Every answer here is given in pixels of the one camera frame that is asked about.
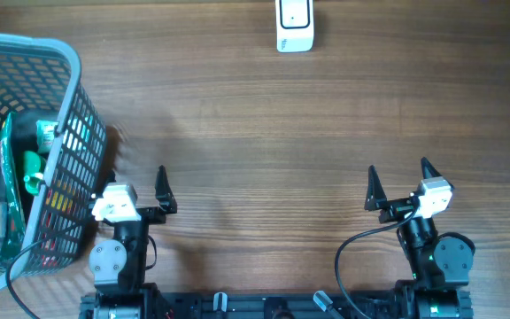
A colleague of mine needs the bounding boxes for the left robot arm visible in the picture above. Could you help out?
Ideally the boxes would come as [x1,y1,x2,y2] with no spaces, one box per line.
[89,166,177,294]

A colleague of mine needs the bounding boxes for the black right camera cable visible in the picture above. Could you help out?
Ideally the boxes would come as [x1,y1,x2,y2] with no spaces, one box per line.
[334,204,421,319]

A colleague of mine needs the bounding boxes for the green snack packet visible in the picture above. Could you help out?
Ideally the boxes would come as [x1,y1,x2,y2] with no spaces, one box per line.
[0,112,26,263]

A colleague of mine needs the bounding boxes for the white barcode scanner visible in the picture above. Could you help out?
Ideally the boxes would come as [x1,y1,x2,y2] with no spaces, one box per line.
[275,0,314,53]

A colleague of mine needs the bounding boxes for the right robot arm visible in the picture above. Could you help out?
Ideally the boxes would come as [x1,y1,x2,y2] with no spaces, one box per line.
[364,158,475,290]

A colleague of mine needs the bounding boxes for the teal wet wipes pack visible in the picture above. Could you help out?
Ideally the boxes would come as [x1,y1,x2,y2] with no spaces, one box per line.
[36,120,58,154]

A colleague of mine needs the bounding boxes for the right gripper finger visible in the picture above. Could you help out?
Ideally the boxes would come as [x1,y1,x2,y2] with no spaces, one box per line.
[421,157,442,179]
[364,165,388,211]

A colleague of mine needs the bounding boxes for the red sauce bottle green cap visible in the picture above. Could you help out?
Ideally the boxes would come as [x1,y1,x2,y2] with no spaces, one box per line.
[38,175,83,268]

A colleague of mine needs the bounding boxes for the green lid jar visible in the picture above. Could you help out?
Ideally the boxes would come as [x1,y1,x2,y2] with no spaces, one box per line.
[22,151,46,196]

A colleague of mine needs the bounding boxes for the grey plastic mesh basket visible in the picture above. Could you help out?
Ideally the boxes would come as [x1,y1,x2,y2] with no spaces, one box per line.
[0,34,107,290]

